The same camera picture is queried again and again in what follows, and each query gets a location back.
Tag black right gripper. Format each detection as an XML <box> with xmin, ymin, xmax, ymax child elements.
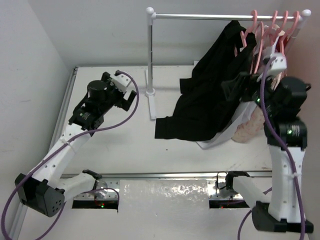
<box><xmin>221</xmin><ymin>68</ymin><xmax>278</xmax><ymax>114</ymax></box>

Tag black shirt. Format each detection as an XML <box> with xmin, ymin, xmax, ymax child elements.
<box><xmin>154</xmin><ymin>20</ymin><xmax>257</xmax><ymax>142</ymax></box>

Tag pink hanger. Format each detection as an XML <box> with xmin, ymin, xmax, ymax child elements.
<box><xmin>278</xmin><ymin>11</ymin><xmax>300</xmax><ymax>55</ymax></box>
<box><xmin>250</xmin><ymin>10</ymin><xmax>278</xmax><ymax>74</ymax></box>
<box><xmin>234</xmin><ymin>9</ymin><xmax>258</xmax><ymax>57</ymax></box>
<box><xmin>272</xmin><ymin>10</ymin><xmax>289</xmax><ymax>54</ymax></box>

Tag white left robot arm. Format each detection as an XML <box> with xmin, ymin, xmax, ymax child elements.
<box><xmin>14</xmin><ymin>70</ymin><xmax>139</xmax><ymax>217</ymax></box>

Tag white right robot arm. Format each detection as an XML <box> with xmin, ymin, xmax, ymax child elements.
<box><xmin>225</xmin><ymin>76</ymin><xmax>314</xmax><ymax>234</ymax></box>

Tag white shirt on hanger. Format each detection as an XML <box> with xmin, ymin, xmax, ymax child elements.
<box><xmin>197</xmin><ymin>24</ymin><xmax>281</xmax><ymax>150</ymax></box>

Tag pink floral garment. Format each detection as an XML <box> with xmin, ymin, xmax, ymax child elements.
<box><xmin>231</xmin><ymin>23</ymin><xmax>294</xmax><ymax>144</ymax></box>

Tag white metal clothes rack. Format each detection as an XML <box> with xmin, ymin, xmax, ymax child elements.
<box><xmin>145</xmin><ymin>7</ymin><xmax>312</xmax><ymax>121</ymax></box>

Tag white foil cover sheet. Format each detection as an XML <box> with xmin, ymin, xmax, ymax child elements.
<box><xmin>119</xmin><ymin>179</ymin><xmax>209</xmax><ymax>213</ymax></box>

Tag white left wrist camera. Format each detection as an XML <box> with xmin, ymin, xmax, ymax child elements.
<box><xmin>111</xmin><ymin>71</ymin><xmax>132</xmax><ymax>94</ymax></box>

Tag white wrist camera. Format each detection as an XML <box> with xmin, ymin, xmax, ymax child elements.
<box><xmin>111</xmin><ymin>71</ymin><xmax>132</xmax><ymax>94</ymax></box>
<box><xmin>263</xmin><ymin>52</ymin><xmax>287</xmax><ymax>77</ymax></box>

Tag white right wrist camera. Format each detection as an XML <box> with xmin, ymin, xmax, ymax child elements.
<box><xmin>263</xmin><ymin>52</ymin><xmax>287</xmax><ymax>77</ymax></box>

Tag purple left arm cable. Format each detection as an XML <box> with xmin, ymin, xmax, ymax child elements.
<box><xmin>0</xmin><ymin>70</ymin><xmax>140</xmax><ymax>240</ymax></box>

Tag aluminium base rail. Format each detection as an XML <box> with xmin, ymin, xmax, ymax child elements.
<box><xmin>15</xmin><ymin>66</ymin><xmax>272</xmax><ymax>240</ymax></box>

